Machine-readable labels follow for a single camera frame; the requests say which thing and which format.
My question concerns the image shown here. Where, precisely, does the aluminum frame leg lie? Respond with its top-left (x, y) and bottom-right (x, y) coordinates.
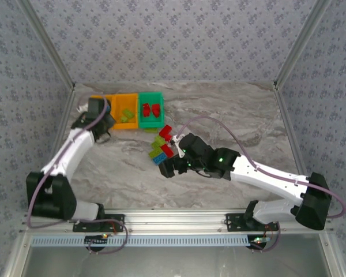
top-left (1, 233), bottom-right (33, 277)
top-left (318, 232), bottom-right (346, 277)

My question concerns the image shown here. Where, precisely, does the aluminum front frame rail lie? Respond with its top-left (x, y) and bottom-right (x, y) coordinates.
top-left (20, 209), bottom-right (335, 235)

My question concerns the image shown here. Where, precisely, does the slotted grey cable duct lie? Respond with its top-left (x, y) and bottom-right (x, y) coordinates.
top-left (31, 234), bottom-right (268, 248)

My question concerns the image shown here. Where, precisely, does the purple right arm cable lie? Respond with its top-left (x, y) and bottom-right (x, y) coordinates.
top-left (177, 116), bottom-right (346, 253)

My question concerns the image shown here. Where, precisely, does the steel sheet panel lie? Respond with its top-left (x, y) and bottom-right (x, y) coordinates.
top-left (20, 246), bottom-right (332, 277)

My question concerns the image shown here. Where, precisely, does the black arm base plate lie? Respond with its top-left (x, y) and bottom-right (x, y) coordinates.
top-left (225, 212), bottom-right (279, 233)
top-left (73, 212), bottom-right (126, 233)

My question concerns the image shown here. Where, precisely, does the green plastic bin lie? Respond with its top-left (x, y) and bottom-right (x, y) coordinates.
top-left (138, 91), bottom-right (165, 130)

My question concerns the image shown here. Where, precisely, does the aluminum corner post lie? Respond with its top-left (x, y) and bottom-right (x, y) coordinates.
top-left (273, 0), bottom-right (333, 91)
top-left (17, 0), bottom-right (76, 91)

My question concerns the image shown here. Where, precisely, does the black lower mounting bracket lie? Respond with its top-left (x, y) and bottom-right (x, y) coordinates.
top-left (84, 235), bottom-right (110, 254)
top-left (249, 235), bottom-right (268, 252)

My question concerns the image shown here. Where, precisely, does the aluminum side rail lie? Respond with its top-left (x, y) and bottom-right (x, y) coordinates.
top-left (273, 82), bottom-right (318, 210)
top-left (33, 83), bottom-right (77, 213)

